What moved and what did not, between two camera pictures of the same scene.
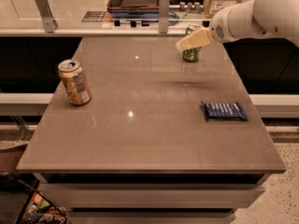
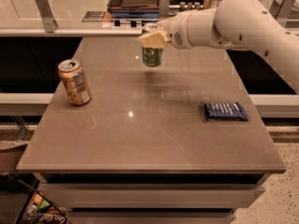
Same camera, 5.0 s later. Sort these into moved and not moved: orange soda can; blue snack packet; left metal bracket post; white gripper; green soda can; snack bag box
Moved: white gripper; green soda can
Not moved: blue snack packet; left metal bracket post; snack bag box; orange soda can
